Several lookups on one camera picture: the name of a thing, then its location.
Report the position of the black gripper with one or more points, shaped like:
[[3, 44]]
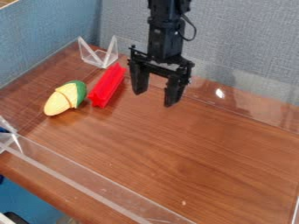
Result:
[[176, 70]]

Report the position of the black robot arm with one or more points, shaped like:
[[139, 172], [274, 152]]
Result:
[[163, 59]]

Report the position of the red plastic block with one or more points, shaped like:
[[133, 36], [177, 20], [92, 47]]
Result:
[[107, 85]]

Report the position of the yellow green toy corn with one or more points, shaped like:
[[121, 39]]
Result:
[[67, 97]]

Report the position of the clear acrylic corner bracket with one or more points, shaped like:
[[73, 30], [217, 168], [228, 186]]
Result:
[[99, 58]]

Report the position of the clear acrylic back wall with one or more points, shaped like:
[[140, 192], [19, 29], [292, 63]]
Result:
[[260, 98]]

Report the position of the clear acrylic wall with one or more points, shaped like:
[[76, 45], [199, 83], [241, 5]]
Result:
[[260, 98], [109, 193]]

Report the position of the clear acrylic front wall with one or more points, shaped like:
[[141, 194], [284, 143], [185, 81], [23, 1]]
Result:
[[109, 193]]

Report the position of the clear acrylic front bracket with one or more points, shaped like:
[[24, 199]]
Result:
[[8, 137]]

